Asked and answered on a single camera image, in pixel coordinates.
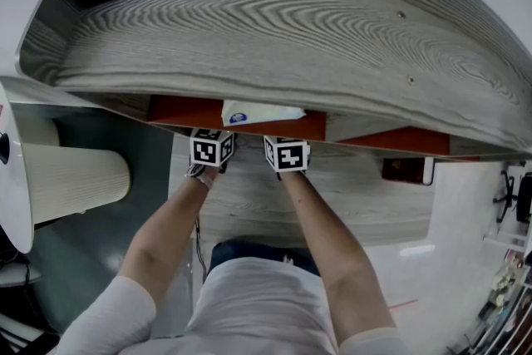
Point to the white soft tissue packet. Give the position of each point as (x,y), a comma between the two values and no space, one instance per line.
(266,114)

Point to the red floor tape line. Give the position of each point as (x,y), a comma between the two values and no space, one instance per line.
(403,302)

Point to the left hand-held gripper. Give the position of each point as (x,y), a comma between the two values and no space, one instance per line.
(205,149)

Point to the dark grey chair base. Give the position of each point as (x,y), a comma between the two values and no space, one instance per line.
(18,275)

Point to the person's dark trousers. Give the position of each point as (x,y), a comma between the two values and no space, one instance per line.
(249,253)

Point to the person's right forearm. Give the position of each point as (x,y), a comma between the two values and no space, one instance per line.
(336,253)

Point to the dark red hardcover book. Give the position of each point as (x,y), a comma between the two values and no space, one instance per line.
(401,170)

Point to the grey wooden desk hutch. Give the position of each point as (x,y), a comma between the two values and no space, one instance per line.
(270,33)

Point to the white round pedestal table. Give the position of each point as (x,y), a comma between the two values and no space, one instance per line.
(70,183)

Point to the black office chair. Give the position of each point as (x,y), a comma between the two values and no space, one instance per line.
(519,195)

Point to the dark green floor carpet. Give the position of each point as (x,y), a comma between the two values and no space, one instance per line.
(83,262)

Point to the black flared stand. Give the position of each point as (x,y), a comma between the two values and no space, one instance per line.
(3,147)

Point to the person's left forearm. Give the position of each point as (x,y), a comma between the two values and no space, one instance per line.
(166,237)

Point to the person's light grey shirt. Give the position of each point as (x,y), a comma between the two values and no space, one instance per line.
(257,312)

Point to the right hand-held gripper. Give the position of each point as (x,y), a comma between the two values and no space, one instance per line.
(289,156)

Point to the light wood-grain table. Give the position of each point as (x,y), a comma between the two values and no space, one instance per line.
(332,199)

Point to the cluttered metal rack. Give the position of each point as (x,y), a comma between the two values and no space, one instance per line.
(503,303)

